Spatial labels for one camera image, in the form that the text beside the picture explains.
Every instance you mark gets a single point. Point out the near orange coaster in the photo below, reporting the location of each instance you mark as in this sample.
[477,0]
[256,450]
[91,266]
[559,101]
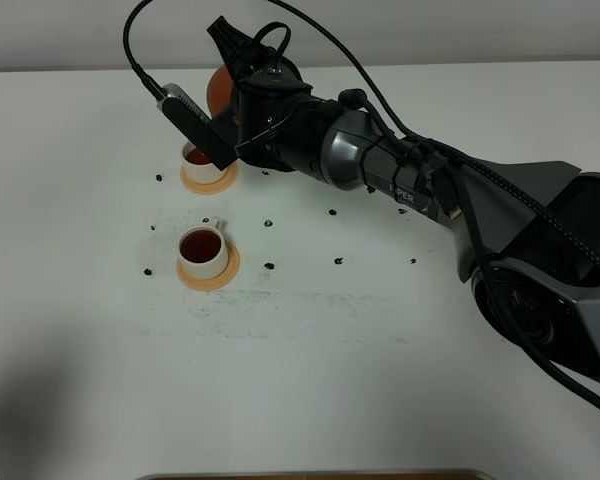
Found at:
[217,282]

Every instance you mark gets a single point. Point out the orange coaster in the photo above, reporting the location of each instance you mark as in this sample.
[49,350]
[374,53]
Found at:
[223,184]
[217,282]

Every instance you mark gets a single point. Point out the near white teacup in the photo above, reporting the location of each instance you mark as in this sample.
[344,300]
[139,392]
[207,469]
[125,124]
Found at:
[203,252]

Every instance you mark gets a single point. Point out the far white teacup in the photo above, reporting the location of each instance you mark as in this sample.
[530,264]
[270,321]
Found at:
[198,168]

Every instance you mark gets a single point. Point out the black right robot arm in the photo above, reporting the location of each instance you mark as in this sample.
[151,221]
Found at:
[539,222]

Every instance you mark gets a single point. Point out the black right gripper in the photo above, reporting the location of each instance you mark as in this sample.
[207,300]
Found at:
[281,125]

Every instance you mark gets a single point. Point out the brown clay teapot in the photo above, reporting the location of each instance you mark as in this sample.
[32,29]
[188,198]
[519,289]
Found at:
[221,95]

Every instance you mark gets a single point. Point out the white teacup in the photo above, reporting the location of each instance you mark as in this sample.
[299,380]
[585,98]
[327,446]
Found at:
[203,252]
[198,168]

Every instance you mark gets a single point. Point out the far orange coaster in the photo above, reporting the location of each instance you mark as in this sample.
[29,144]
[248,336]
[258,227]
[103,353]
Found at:
[223,184]

